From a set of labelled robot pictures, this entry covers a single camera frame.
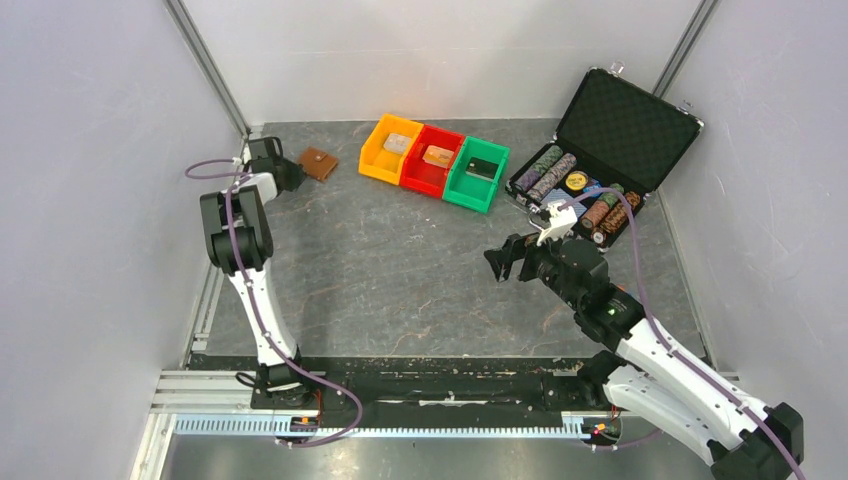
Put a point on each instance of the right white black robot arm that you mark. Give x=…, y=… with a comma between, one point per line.
x=644, y=370

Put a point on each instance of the brown leather card holder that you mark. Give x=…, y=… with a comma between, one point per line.
x=318, y=164

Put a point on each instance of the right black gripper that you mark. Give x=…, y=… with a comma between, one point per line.
x=515, y=248

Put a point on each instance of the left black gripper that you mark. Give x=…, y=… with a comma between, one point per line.
x=297, y=174

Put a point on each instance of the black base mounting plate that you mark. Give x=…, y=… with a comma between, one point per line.
x=425, y=393

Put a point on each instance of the black poker chip case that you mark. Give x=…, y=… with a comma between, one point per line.
x=617, y=133

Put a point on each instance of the green plastic bin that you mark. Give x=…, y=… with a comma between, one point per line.
x=474, y=177

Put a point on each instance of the yellow dealer button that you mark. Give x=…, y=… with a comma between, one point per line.
x=577, y=181

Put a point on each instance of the card stack in yellow bin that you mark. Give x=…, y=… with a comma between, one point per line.
x=397, y=143

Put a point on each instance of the blue playing card deck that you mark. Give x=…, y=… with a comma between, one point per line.
x=560, y=195

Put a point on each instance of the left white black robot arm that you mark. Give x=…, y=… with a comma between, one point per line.
x=239, y=243

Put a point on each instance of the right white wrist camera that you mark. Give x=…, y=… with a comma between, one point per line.
x=562, y=218

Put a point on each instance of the card stack in red bin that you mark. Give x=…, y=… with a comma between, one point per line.
x=438, y=156

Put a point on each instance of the yellow plastic bin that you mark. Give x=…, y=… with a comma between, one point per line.
x=379, y=161

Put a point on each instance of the red plastic bin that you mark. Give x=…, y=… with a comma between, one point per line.
x=426, y=167

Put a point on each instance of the dark card in green bin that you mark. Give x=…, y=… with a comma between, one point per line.
x=482, y=169

